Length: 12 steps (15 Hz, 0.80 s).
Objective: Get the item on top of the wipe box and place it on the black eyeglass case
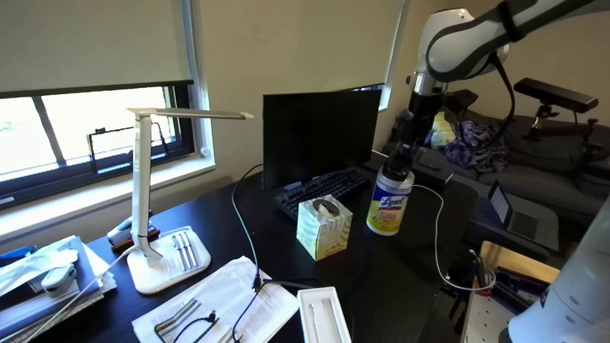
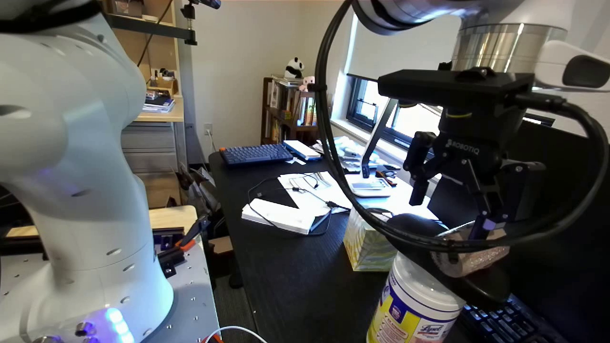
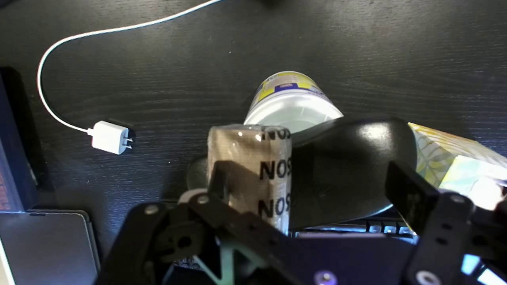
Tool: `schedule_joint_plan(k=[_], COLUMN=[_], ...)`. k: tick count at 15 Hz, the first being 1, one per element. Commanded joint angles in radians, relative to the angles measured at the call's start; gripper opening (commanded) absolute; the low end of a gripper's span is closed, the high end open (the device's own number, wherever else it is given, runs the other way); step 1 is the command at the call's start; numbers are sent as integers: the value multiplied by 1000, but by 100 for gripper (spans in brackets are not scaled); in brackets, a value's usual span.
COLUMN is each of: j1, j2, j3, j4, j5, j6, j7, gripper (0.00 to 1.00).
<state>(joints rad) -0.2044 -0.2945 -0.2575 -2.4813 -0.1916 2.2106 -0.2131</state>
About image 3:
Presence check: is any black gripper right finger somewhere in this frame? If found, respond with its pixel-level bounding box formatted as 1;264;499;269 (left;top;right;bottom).
383;159;507;285

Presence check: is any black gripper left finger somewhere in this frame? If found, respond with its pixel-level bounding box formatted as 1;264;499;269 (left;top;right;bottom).
98;159;291;285

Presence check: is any yellow green tissue box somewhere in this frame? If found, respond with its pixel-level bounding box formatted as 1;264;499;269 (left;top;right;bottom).
409;121;507;212

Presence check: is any dark navy box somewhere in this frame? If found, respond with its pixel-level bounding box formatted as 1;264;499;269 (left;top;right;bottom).
0;64;52;213

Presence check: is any white charger plug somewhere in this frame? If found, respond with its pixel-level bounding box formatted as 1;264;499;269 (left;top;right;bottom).
90;118;134;156

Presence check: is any grey laptop corner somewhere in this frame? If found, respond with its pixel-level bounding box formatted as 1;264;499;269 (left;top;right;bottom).
0;208;103;285

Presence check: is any Lysol wipes canister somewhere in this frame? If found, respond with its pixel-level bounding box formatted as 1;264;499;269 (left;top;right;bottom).
242;69;345;134

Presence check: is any white charging cable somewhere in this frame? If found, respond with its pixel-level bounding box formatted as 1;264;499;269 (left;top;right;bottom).
35;0;222;136

